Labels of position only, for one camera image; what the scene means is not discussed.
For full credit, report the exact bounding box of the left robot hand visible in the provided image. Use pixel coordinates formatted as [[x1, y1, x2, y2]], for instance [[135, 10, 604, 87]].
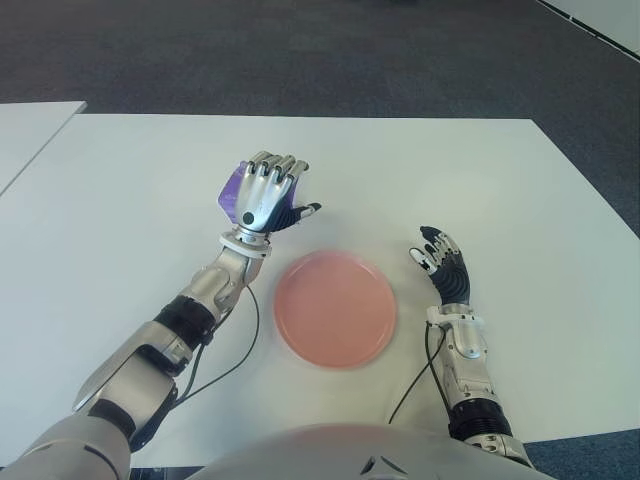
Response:
[[233, 150, 322, 242]]

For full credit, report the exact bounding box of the white side table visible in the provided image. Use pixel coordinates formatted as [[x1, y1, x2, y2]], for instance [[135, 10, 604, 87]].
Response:
[[0, 101, 88, 197]]

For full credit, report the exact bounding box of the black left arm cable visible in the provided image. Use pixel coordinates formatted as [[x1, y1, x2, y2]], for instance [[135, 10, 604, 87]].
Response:
[[175, 283, 262, 407]]

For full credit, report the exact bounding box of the purple tissue paper pack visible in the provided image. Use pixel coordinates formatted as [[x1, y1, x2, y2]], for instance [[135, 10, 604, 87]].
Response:
[[215, 159, 302, 226]]

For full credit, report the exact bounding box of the grey robot torso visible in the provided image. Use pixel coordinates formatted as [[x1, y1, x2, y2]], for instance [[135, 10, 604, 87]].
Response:
[[183, 422, 544, 480]]

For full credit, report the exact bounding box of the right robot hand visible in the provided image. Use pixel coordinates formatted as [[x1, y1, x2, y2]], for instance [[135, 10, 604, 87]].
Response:
[[408, 225, 473, 306]]

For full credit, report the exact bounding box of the pink round plate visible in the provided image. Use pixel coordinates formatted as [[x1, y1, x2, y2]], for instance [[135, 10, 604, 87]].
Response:
[[273, 250, 399, 369]]

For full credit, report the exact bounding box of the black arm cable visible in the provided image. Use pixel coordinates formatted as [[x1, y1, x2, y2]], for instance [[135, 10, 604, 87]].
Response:
[[388, 322, 452, 424], [175, 283, 262, 407]]

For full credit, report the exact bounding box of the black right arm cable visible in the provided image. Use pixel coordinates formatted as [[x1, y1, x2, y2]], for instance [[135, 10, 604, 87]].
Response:
[[388, 322, 452, 424]]

